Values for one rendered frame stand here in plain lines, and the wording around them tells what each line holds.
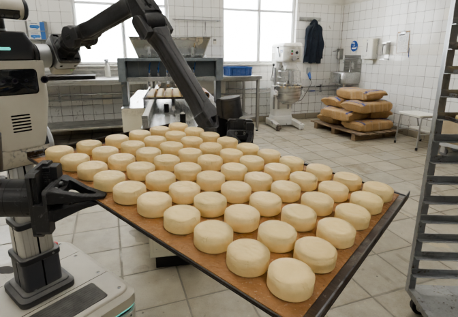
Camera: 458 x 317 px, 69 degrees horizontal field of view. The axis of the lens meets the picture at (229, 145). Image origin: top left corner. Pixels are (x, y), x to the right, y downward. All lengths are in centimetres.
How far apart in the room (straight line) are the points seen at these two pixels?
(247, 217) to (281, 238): 6
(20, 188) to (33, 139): 83
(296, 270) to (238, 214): 13
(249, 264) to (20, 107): 112
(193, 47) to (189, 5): 339
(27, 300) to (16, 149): 59
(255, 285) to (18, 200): 36
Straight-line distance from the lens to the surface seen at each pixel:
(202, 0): 589
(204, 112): 98
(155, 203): 49
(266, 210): 50
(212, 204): 49
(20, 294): 164
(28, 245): 154
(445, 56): 158
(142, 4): 109
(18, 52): 145
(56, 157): 71
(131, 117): 246
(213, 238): 42
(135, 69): 250
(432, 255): 183
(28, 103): 137
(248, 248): 41
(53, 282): 164
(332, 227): 48
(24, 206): 57
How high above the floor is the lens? 120
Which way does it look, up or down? 15 degrees down
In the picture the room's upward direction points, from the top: straight up
